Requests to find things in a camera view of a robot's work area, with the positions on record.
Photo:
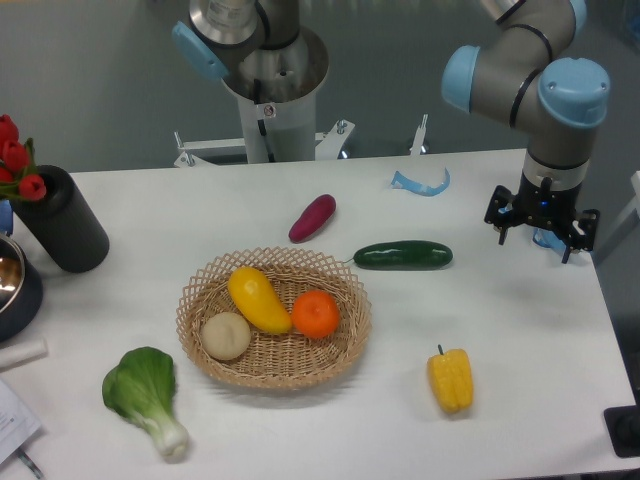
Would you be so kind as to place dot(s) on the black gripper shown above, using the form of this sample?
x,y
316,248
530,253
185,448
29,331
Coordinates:
x,y
539,205

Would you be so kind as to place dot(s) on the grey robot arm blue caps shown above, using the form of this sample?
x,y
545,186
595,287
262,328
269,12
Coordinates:
x,y
274,67

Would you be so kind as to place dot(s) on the yellow bell pepper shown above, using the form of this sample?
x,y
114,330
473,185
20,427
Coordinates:
x,y
450,377

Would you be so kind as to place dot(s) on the blue tape strip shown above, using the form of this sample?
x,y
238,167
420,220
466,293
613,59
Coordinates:
x,y
400,181

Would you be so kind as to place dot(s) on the green cucumber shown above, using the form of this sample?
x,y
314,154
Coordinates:
x,y
404,255

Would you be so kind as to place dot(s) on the black device at edge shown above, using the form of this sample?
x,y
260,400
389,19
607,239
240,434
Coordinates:
x,y
623,429

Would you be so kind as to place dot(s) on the purple sweet potato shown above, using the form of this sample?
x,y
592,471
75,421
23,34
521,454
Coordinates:
x,y
313,218

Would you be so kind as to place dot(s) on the orange tangerine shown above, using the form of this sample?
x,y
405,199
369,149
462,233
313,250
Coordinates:
x,y
315,314

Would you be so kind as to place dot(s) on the woven wicker basket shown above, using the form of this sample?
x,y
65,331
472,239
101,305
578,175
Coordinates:
x,y
287,361

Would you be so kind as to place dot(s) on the yellow mango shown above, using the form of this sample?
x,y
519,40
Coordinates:
x,y
257,300

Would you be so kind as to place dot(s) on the beige round bun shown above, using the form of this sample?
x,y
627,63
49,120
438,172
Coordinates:
x,y
225,336

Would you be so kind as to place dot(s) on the green bok choy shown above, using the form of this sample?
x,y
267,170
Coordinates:
x,y
141,390

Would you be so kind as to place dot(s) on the black cylindrical vase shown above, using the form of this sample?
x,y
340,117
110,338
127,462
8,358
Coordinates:
x,y
64,224

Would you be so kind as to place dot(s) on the dark metal bowl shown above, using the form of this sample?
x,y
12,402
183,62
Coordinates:
x,y
21,289

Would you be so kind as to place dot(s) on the red tulip flowers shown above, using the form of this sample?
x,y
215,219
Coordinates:
x,y
20,179

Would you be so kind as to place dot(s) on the white paper roll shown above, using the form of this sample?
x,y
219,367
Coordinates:
x,y
21,353

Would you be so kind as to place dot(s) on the white paper sheet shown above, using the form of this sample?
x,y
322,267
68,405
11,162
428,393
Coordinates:
x,y
18,422

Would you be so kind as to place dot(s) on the pen on table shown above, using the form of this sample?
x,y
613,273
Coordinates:
x,y
29,463

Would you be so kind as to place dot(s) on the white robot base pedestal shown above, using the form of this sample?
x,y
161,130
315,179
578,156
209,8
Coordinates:
x,y
272,132

